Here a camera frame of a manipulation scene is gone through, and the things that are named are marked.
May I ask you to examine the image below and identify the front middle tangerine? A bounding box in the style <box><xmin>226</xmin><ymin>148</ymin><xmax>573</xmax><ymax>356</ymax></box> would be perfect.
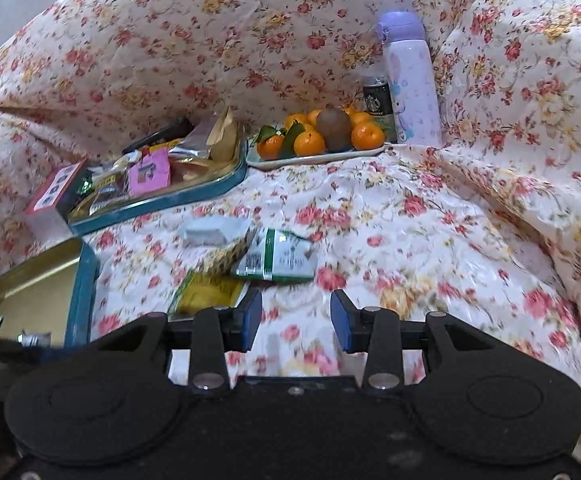
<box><xmin>293</xmin><ymin>130</ymin><xmax>327</xmax><ymax>157</ymax></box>

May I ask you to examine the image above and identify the floral sofa cover cloth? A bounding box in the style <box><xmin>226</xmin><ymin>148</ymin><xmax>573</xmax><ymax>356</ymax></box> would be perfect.
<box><xmin>0</xmin><ymin>0</ymin><xmax>581</xmax><ymax>480</ymax></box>

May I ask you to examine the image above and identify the brown kiwi fruit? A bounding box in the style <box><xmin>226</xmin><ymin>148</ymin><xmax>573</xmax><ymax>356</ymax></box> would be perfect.
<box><xmin>315</xmin><ymin>107</ymin><xmax>353</xmax><ymax>153</ymax></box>

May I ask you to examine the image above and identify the front right tangerine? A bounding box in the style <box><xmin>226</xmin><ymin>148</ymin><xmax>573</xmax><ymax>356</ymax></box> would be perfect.
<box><xmin>351</xmin><ymin>122</ymin><xmax>385</xmax><ymax>151</ymax></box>

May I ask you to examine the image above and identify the white green striped snack packet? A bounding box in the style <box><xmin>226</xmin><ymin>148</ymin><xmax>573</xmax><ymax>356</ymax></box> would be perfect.
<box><xmin>231</xmin><ymin>228</ymin><xmax>317</xmax><ymax>284</ymax></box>

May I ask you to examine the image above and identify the brown paper snack bag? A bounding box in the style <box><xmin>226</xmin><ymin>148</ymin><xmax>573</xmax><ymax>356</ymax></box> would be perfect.
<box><xmin>207</xmin><ymin>107</ymin><xmax>238</xmax><ymax>162</ymax></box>

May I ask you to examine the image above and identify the green pea yellow snack packet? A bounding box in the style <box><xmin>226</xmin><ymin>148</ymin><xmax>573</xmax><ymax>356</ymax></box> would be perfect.
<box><xmin>168</xmin><ymin>271</ymin><xmax>249</xmax><ymax>318</ymax></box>

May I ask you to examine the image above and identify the red white small box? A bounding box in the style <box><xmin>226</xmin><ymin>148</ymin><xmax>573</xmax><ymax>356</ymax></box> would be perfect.
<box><xmin>24</xmin><ymin>160</ymin><xmax>89</xmax><ymax>243</ymax></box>

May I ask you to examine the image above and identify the pale grey snack bar packet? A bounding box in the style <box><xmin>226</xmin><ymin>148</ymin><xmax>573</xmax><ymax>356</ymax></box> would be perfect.
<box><xmin>180</xmin><ymin>216</ymin><xmax>251</xmax><ymax>246</ymax></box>

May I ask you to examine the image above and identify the purple rabbit thermos bottle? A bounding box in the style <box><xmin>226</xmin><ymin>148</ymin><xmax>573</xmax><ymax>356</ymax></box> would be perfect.
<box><xmin>377</xmin><ymin>11</ymin><xmax>443</xmax><ymax>148</ymax></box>

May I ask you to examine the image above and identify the dark starbucks coffee can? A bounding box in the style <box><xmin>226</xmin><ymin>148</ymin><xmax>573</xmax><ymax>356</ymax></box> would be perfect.
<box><xmin>361</xmin><ymin>76</ymin><xmax>397</xmax><ymax>143</ymax></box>

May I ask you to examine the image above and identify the black remote control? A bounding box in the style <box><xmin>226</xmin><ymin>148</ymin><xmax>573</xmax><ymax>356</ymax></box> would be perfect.
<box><xmin>121</xmin><ymin>117</ymin><xmax>194</xmax><ymax>154</ymax></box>

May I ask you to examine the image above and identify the yellow patterned biscuit packet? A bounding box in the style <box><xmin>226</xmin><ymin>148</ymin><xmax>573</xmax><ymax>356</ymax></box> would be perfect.
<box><xmin>196</xmin><ymin>233</ymin><xmax>254</xmax><ymax>275</ymax></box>

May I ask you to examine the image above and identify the left tangerine with leaf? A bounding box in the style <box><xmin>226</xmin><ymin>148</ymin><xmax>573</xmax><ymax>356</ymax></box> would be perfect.
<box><xmin>256</xmin><ymin>133</ymin><xmax>285</xmax><ymax>160</ymax></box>

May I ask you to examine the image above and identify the pale fruit plate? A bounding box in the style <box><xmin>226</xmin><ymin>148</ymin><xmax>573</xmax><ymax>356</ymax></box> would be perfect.
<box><xmin>245</xmin><ymin>140</ymin><xmax>391</xmax><ymax>171</ymax></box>

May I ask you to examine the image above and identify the empty teal tin box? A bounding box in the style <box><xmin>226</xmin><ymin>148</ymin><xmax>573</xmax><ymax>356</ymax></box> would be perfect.
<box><xmin>0</xmin><ymin>237</ymin><xmax>100</xmax><ymax>348</ymax></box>

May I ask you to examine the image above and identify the teal tin tray with snacks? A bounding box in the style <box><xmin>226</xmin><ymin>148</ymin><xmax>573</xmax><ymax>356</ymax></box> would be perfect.
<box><xmin>66</xmin><ymin>134</ymin><xmax>249</xmax><ymax>238</ymax></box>

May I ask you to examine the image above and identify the pink snack packet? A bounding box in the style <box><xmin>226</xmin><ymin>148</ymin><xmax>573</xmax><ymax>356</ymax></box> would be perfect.
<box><xmin>128</xmin><ymin>148</ymin><xmax>171</xmax><ymax>197</ymax></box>

